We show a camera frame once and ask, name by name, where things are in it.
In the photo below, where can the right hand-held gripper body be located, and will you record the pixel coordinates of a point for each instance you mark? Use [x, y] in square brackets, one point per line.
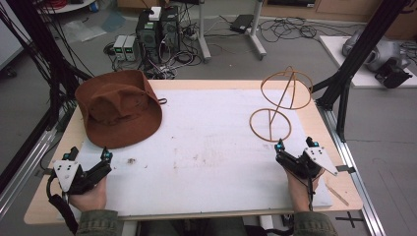
[306, 164]

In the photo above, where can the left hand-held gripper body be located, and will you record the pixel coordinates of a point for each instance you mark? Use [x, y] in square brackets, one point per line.
[67, 172]

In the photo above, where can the brown bucket hat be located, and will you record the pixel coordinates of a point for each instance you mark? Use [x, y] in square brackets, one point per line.
[119, 108]

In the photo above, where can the person's right hand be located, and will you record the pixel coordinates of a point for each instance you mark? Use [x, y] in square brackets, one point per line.
[300, 191]

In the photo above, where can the person's left hand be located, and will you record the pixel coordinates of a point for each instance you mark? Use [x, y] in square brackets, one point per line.
[90, 197]

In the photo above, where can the thin wooden stick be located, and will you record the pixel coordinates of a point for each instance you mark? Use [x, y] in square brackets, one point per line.
[337, 195]

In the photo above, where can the white table mat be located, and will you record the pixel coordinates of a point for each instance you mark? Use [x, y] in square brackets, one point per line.
[213, 164]

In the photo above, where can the white floor platform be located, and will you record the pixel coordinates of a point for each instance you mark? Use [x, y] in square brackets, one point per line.
[360, 73]

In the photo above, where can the black device on platform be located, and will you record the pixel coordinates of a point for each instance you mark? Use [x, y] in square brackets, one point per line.
[391, 76]

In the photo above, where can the grey bench power supply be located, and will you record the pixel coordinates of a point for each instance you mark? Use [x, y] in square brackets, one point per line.
[119, 47]
[130, 48]

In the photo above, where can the grey robot shell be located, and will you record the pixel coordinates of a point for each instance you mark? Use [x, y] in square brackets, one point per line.
[380, 52]

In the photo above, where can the white metal stand leg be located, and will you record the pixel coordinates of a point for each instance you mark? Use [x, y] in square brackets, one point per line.
[257, 31]
[203, 31]

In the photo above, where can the clear plastic sheet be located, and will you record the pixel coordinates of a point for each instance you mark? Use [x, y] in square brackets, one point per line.
[83, 31]

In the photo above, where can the black computer tower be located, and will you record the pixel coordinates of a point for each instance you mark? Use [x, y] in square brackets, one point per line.
[148, 36]
[169, 29]

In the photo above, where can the black flat box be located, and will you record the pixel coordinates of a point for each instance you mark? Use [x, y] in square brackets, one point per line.
[242, 23]

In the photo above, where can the white box on tower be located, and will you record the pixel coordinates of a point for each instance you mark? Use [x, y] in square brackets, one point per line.
[154, 13]

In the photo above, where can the aluminium rail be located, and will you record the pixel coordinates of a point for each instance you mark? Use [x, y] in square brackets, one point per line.
[355, 177]
[26, 160]

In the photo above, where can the black metal frame post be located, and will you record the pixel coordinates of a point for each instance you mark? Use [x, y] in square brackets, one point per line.
[42, 49]
[362, 52]

